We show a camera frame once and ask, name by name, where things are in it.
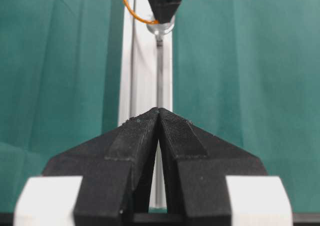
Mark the green table cloth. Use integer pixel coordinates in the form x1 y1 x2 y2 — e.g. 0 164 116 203
0 0 320 212

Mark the upper silver pulley shaft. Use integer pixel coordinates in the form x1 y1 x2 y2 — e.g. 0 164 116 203
146 16 175 47

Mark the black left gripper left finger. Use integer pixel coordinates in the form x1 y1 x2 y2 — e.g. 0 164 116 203
42 108 159 225

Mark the orange rubber band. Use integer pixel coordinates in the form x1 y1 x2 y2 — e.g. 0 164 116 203
122 0 159 25

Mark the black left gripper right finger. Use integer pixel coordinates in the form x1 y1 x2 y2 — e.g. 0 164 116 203
158 108 267 225

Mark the aluminium extrusion rail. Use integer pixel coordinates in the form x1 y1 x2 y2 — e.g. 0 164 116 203
118 0 173 211

